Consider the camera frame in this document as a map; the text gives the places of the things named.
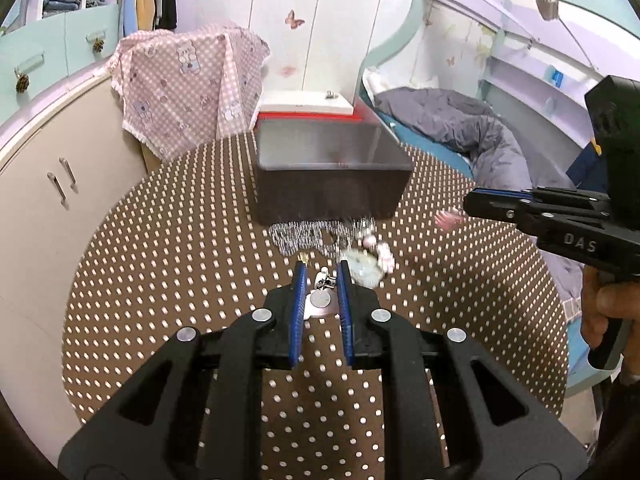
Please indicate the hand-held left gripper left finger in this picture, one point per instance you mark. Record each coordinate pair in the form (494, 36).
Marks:
(298, 310)

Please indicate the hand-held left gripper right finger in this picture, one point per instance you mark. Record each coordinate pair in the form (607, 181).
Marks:
(345, 310)

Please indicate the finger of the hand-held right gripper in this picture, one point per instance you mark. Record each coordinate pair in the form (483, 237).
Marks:
(500, 212)
(540, 196)

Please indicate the silver keyring charm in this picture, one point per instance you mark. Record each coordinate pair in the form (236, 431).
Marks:
(321, 301)

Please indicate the dark jewelry box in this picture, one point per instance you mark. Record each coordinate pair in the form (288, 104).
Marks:
(325, 170)

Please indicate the person's right hand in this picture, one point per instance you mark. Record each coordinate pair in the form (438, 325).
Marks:
(605, 305)

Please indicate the pale green bangle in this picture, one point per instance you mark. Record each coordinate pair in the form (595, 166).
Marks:
(366, 267)

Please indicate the pink hair clip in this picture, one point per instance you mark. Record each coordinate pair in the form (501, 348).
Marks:
(448, 219)

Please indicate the grey duvet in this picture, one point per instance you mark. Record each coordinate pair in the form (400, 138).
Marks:
(475, 135)

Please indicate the brown polka-dot tablecloth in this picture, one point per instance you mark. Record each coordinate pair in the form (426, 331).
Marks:
(175, 270)

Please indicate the white box with red base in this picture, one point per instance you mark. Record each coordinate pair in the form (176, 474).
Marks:
(305, 104)

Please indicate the pink checked bear cloth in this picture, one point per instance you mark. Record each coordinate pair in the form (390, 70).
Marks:
(185, 90)

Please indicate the white butterfly wardrobe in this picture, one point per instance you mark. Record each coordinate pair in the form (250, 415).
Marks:
(320, 25)

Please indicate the beige cabinet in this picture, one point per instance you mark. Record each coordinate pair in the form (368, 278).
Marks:
(50, 200)

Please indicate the mint green drawer unit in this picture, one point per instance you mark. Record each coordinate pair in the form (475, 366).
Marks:
(55, 45)

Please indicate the mint green bed frame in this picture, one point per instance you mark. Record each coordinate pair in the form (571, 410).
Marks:
(400, 20)

